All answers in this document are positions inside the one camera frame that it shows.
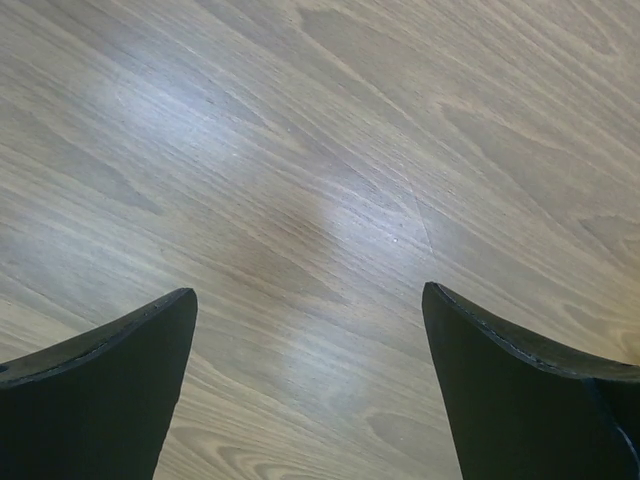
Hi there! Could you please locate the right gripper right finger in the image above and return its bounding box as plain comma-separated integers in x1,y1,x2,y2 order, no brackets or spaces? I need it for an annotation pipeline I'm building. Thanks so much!
422,282,639,479

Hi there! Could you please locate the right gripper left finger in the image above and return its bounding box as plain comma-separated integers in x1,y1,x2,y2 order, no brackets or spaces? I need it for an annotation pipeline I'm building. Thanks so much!
1,288,198,479

